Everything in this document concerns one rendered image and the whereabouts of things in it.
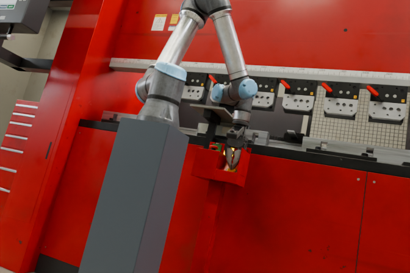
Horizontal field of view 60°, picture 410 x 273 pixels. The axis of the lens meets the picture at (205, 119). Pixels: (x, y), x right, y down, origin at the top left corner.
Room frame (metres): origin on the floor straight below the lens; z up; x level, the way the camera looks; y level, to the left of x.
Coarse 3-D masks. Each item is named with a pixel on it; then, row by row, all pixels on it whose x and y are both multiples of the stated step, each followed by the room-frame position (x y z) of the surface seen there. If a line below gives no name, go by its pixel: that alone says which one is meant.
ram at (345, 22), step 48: (144, 0) 2.14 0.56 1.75; (240, 0) 1.86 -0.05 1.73; (288, 0) 1.75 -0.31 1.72; (336, 0) 1.65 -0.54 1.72; (384, 0) 1.55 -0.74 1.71; (144, 48) 2.10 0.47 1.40; (192, 48) 1.96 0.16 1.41; (240, 48) 1.84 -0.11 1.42; (288, 48) 1.73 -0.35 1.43; (336, 48) 1.63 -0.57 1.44; (384, 48) 1.54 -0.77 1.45
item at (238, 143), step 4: (236, 120) 1.49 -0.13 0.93; (236, 124) 1.51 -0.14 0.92; (240, 124) 1.50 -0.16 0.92; (244, 124) 1.49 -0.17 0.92; (244, 128) 1.53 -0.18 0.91; (244, 132) 1.54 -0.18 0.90; (240, 136) 1.49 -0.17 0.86; (244, 136) 1.50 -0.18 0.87; (228, 140) 1.51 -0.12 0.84; (232, 140) 1.50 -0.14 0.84; (236, 140) 1.49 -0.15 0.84; (240, 140) 1.49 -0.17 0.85; (244, 140) 1.50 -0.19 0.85; (232, 144) 1.50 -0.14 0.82; (236, 144) 1.49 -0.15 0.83; (240, 144) 1.49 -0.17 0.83; (236, 148) 1.56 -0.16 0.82
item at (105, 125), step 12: (84, 120) 2.08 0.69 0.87; (252, 144) 1.66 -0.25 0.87; (276, 156) 1.61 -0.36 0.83; (288, 156) 1.58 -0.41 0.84; (300, 156) 1.56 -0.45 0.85; (312, 156) 1.54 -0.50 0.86; (324, 156) 1.52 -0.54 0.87; (336, 156) 1.50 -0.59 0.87; (360, 168) 1.46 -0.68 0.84; (372, 168) 1.44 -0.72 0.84; (384, 168) 1.42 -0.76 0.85; (396, 168) 1.41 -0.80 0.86; (408, 168) 1.39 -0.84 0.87
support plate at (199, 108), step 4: (192, 104) 1.66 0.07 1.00; (196, 108) 1.69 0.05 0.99; (200, 108) 1.67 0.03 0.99; (204, 108) 1.65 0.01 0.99; (208, 108) 1.64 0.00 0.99; (212, 108) 1.62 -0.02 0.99; (216, 108) 1.61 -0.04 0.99; (220, 108) 1.60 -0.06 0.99; (224, 108) 1.59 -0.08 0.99; (200, 112) 1.75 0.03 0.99; (216, 112) 1.67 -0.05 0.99; (220, 112) 1.66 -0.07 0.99; (224, 112) 1.64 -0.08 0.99; (228, 112) 1.65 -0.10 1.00; (220, 116) 1.74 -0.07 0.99; (224, 116) 1.72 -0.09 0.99; (228, 116) 1.71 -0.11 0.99; (232, 116) 1.71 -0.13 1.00; (224, 120) 1.80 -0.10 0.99; (228, 120) 1.78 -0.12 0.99; (232, 120) 1.76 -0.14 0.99
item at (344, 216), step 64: (64, 192) 2.07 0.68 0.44; (192, 192) 1.76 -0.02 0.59; (256, 192) 1.63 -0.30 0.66; (320, 192) 1.52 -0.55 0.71; (384, 192) 1.42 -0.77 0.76; (64, 256) 2.02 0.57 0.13; (192, 256) 1.73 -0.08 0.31; (256, 256) 1.61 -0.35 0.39; (320, 256) 1.51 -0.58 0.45; (384, 256) 1.41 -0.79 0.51
